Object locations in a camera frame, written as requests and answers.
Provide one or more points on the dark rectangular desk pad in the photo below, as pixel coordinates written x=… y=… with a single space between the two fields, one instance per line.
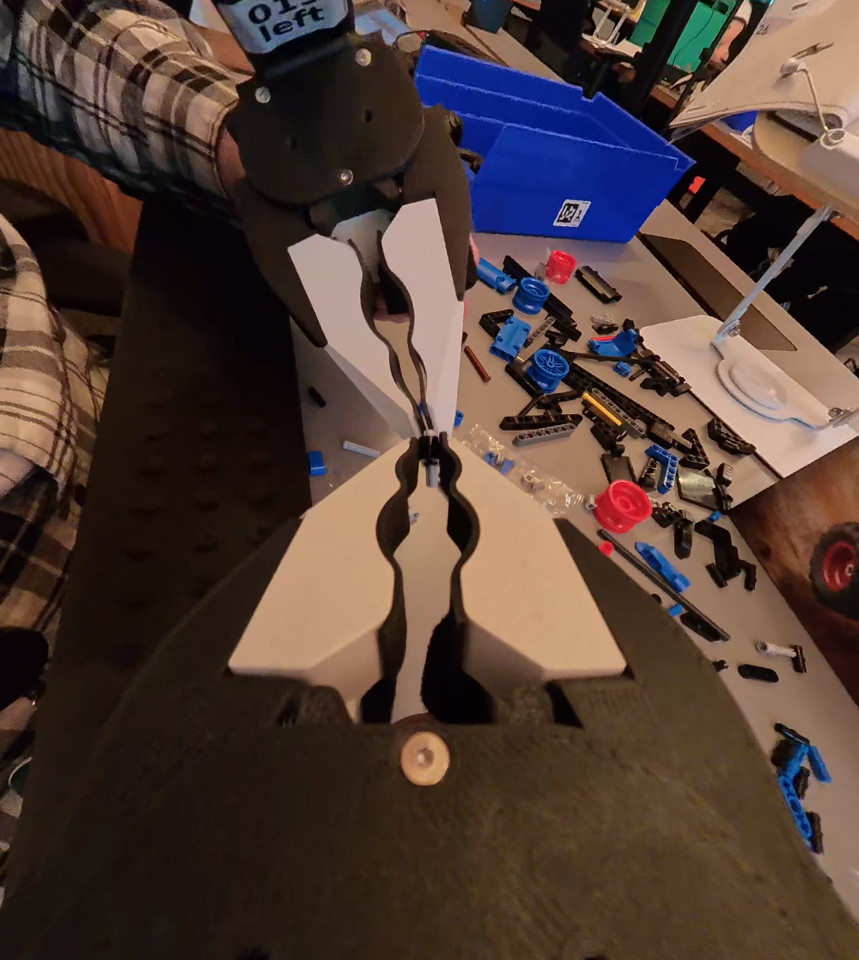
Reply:
x=729 y=285

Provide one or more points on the long black toy axle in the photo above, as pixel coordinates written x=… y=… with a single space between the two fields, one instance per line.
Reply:
x=662 y=585

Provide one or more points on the black curved toy panel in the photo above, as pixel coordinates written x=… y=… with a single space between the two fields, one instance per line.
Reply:
x=617 y=466

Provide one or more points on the blue storage bin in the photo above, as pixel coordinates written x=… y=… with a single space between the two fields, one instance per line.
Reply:
x=564 y=172

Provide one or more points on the brown toy axle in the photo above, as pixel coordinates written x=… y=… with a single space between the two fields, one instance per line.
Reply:
x=477 y=365

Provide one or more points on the blue curved toy panel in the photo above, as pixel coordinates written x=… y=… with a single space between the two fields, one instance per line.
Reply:
x=662 y=566

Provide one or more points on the black toy pin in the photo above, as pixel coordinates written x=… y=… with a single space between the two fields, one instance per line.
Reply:
x=317 y=397

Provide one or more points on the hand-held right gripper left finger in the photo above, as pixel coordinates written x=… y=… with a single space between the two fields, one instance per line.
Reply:
x=309 y=600

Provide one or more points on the white pin with black connector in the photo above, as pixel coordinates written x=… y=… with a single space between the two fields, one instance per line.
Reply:
x=782 y=652

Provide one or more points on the light grey toy axle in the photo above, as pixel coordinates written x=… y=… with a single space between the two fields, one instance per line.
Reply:
x=362 y=449

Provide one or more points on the pile of black toy beams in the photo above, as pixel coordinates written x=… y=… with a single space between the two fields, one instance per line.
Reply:
x=624 y=420

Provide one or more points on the black oval thin beam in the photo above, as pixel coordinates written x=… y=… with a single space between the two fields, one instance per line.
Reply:
x=758 y=673

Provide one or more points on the blue toy block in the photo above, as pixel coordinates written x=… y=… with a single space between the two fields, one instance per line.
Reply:
x=508 y=337

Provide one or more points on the toy truck set box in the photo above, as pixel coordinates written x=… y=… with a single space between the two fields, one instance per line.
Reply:
x=834 y=525

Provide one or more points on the small red toy wheel hub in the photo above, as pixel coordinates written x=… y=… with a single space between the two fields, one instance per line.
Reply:
x=561 y=266

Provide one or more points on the blue angled beam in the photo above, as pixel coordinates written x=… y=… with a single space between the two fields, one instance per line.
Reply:
x=663 y=465

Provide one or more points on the green background object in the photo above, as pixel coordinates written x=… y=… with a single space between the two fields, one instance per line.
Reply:
x=699 y=30

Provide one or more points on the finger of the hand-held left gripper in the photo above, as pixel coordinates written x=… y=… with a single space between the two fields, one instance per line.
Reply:
x=339 y=315
x=437 y=300

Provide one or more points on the clear bag of small parts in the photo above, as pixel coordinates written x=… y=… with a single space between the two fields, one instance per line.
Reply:
x=527 y=472

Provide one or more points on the blue toy bracket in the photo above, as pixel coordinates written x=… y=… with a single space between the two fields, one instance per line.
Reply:
x=613 y=343

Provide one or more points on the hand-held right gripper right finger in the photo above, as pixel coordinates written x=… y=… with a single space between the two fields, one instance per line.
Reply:
x=542 y=600

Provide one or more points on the blue toy wheel hub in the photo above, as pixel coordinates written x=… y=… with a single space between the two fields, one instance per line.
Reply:
x=549 y=369
x=529 y=295

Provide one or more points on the black beam with grey axle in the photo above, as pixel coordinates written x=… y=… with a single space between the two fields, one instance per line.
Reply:
x=429 y=454

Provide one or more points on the black oblong toy piece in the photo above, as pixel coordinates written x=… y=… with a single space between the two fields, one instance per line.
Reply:
x=598 y=285

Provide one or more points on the small blue toy tile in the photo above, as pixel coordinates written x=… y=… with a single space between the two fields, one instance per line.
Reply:
x=316 y=463

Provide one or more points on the black flat toy panel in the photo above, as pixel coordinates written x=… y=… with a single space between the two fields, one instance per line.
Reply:
x=703 y=491

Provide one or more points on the black dotted mat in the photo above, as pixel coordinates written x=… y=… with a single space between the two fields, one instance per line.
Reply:
x=197 y=450

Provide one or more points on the large red toy wheel hub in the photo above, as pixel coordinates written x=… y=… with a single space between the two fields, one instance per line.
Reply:
x=624 y=506

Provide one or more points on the yellow toy beam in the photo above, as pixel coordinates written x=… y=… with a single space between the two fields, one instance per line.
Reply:
x=603 y=405

